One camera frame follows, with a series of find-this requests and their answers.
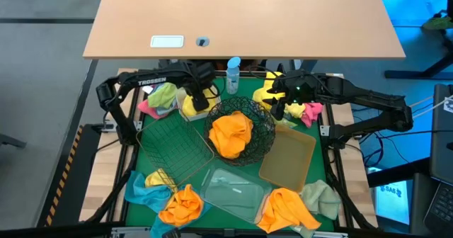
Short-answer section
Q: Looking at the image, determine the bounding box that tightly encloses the black aluminium table frame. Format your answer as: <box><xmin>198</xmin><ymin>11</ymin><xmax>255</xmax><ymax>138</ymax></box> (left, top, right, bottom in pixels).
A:
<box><xmin>105</xmin><ymin>69</ymin><xmax>357</xmax><ymax>234</ymax></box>

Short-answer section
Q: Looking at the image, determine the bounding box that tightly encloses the black desk foot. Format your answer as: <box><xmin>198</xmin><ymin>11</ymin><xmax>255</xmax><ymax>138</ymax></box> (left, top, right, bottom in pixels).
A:
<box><xmin>384</xmin><ymin>52</ymin><xmax>453</xmax><ymax>81</ymax></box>

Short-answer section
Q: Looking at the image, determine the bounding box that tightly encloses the grey furniture leg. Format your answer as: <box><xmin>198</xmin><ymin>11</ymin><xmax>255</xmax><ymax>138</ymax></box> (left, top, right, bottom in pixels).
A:
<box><xmin>0</xmin><ymin>133</ymin><xmax>26</xmax><ymax>149</ymax></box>

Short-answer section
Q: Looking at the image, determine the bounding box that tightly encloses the silver metal bracket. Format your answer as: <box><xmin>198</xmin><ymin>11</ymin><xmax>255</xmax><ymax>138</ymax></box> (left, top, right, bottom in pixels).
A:
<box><xmin>111</xmin><ymin>226</ymin><xmax>151</xmax><ymax>238</ymax></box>
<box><xmin>306</xmin><ymin>230</ymin><xmax>350</xmax><ymax>238</ymax></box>

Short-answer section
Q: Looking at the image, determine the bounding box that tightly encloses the blue cable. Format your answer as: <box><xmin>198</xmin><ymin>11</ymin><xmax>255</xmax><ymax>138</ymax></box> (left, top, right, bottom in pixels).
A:
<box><xmin>364</xmin><ymin>144</ymin><xmax>385</xmax><ymax>170</ymax></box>

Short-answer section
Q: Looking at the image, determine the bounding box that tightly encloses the white cable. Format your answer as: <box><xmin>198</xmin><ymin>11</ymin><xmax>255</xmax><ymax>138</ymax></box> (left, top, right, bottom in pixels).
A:
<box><xmin>412</xmin><ymin>96</ymin><xmax>453</xmax><ymax>120</ymax></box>

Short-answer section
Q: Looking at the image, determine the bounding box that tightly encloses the white plastic bin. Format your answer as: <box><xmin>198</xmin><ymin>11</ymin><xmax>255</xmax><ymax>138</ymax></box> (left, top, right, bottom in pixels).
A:
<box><xmin>176</xmin><ymin>85</ymin><xmax>222</xmax><ymax>122</ymax></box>

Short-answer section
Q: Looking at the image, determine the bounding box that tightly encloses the white box with blue print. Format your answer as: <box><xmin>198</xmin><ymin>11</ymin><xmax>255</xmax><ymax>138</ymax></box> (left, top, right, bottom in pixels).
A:
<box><xmin>374</xmin><ymin>180</ymin><xmax>412</xmax><ymax>225</ymax></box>

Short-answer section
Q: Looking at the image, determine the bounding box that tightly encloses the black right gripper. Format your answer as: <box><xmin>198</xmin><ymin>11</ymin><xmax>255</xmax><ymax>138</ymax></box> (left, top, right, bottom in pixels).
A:
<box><xmin>265</xmin><ymin>70</ymin><xmax>321</xmax><ymax>121</ymax></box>

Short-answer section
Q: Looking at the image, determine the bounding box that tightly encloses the light wooden desk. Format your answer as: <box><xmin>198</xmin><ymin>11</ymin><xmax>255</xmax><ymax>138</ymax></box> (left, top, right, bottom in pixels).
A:
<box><xmin>82</xmin><ymin>0</ymin><xmax>407</xmax><ymax>60</ymax></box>

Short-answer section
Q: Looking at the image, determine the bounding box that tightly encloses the black keyboard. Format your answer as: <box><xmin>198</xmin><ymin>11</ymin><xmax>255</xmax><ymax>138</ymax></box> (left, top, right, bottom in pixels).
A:
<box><xmin>423</xmin><ymin>183</ymin><xmax>453</xmax><ymax>234</ymax></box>

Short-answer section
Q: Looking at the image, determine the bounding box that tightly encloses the round black wire basket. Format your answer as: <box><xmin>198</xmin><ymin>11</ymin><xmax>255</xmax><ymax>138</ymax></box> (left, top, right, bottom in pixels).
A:
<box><xmin>204</xmin><ymin>96</ymin><xmax>276</xmax><ymax>167</ymax></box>

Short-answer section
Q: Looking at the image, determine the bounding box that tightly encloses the black yellow hazard strip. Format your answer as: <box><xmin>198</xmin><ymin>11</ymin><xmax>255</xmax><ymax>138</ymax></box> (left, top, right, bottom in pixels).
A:
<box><xmin>45</xmin><ymin>138</ymin><xmax>79</xmax><ymax>227</ymax></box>

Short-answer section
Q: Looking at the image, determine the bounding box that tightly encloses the person's foot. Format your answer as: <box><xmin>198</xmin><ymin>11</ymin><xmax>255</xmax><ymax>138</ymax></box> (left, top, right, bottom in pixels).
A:
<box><xmin>422</xmin><ymin>13</ymin><xmax>453</xmax><ymax>30</ymax></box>

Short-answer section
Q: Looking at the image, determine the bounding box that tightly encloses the thin black cable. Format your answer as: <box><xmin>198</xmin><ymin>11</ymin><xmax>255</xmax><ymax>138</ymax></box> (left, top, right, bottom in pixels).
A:
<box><xmin>374</xmin><ymin>129</ymin><xmax>453</xmax><ymax>137</ymax></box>

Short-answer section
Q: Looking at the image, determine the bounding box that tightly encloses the tan plastic tray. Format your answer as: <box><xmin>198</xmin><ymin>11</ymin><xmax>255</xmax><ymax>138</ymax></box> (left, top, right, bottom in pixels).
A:
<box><xmin>258</xmin><ymin>124</ymin><xmax>318</xmax><ymax>193</ymax></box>

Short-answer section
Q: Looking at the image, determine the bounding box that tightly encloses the light blue spray bottle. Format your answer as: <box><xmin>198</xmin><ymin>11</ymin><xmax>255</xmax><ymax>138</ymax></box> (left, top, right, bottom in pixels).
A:
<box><xmin>225</xmin><ymin>56</ymin><xmax>242</xmax><ymax>96</ymax></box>

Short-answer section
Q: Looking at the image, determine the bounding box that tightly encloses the pale yellow cable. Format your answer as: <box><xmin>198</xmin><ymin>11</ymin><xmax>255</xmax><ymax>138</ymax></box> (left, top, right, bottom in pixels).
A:
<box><xmin>410</xmin><ymin>96</ymin><xmax>435</xmax><ymax>108</ymax></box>

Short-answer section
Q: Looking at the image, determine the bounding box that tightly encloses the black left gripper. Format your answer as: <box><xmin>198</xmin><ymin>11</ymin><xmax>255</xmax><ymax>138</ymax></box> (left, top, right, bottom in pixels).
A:
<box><xmin>183</xmin><ymin>63</ymin><xmax>217</xmax><ymax>113</ymax></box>

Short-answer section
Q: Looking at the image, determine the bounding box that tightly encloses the pale green microfiber towel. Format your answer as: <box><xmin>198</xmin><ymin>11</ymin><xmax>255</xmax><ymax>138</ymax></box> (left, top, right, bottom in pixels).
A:
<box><xmin>289</xmin><ymin>179</ymin><xmax>343</xmax><ymax>238</ymax></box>

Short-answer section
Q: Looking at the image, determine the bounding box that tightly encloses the black equipment case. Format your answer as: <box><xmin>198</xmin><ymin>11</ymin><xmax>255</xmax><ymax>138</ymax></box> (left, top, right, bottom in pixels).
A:
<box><xmin>429</xmin><ymin>84</ymin><xmax>453</xmax><ymax>186</ymax></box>

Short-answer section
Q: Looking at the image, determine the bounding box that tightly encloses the clear plastic tray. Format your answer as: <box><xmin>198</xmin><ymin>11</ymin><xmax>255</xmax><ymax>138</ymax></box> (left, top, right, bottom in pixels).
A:
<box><xmin>197</xmin><ymin>161</ymin><xmax>274</xmax><ymax>225</ymax></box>

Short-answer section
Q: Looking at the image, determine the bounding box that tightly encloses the lime green microfiber towel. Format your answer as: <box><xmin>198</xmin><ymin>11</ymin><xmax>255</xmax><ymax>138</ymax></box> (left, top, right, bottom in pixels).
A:
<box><xmin>147</xmin><ymin>81</ymin><xmax>179</xmax><ymax>108</ymax></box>

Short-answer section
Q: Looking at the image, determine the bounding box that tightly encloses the rectangular copper wire basket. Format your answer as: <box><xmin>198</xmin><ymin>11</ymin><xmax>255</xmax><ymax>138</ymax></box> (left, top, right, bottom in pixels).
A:
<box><xmin>136</xmin><ymin>108</ymin><xmax>215</xmax><ymax>193</ymax></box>

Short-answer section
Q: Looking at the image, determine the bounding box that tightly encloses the green table mat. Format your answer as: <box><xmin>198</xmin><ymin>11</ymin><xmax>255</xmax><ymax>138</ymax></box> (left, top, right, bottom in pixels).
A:
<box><xmin>125</xmin><ymin>74</ymin><xmax>336</xmax><ymax>232</ymax></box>

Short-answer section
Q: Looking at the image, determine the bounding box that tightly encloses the thick black cable loom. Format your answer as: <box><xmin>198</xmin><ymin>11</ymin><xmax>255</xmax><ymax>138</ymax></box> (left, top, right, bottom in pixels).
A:
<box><xmin>84</xmin><ymin>149</ymin><xmax>139</xmax><ymax>223</ymax></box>
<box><xmin>325</xmin><ymin>152</ymin><xmax>376</xmax><ymax>230</ymax></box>

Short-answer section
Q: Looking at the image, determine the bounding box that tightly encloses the white rectangular desk plate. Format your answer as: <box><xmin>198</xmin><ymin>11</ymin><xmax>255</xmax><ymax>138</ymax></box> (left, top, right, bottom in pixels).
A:
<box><xmin>150</xmin><ymin>35</ymin><xmax>185</xmax><ymax>49</ymax></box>

